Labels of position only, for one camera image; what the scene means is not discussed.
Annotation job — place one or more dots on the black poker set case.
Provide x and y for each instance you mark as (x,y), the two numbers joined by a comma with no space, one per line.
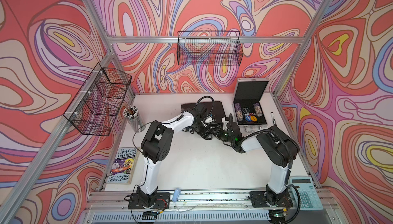
(215,110)

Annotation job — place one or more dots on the black marker pen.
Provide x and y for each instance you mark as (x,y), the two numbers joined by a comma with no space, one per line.
(273,119)

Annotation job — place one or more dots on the light green calculator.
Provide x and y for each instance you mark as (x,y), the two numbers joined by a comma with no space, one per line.
(309,199)

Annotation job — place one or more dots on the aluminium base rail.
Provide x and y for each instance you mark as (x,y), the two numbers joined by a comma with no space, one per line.
(228,206)

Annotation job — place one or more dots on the clear plastic pencil jar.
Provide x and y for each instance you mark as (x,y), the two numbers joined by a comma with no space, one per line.
(132,116)

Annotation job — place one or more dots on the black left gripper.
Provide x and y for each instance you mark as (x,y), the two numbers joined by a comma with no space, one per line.
(206,135)

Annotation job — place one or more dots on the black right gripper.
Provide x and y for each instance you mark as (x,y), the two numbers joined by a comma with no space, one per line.
(218,133)

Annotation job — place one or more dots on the silver poker set case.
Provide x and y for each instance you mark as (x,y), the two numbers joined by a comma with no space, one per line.
(247,103)

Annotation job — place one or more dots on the treehouse children's book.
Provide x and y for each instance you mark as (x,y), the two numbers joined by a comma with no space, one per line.
(122,168)

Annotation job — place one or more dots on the black wire basket back wall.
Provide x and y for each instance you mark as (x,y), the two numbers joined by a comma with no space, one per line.
(209,47)

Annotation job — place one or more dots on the black wire basket left wall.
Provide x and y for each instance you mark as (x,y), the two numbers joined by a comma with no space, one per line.
(102,95)

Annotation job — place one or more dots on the small blue cylinder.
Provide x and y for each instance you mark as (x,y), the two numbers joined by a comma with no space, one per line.
(176,195)

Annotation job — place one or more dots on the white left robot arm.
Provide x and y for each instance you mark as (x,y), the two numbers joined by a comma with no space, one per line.
(156,145)

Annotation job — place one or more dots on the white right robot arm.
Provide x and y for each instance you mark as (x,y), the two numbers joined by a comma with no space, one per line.
(279,148)

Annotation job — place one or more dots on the black wire basket wall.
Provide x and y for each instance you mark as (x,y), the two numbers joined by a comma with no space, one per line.
(102,95)
(209,47)

